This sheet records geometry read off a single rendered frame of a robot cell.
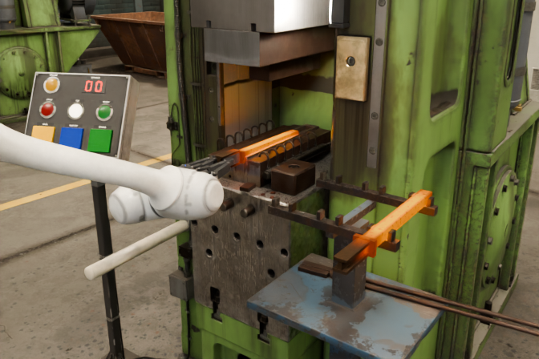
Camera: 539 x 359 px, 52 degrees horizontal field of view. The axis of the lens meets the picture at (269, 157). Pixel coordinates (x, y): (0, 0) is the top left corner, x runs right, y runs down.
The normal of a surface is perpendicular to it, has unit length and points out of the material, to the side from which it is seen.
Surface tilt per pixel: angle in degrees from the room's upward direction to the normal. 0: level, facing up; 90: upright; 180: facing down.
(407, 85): 90
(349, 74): 90
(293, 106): 90
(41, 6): 79
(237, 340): 90
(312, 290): 0
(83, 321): 0
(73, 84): 60
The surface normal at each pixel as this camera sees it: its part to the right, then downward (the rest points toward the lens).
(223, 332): -0.58, 0.26
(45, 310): 0.00, -0.95
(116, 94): -0.15, -0.20
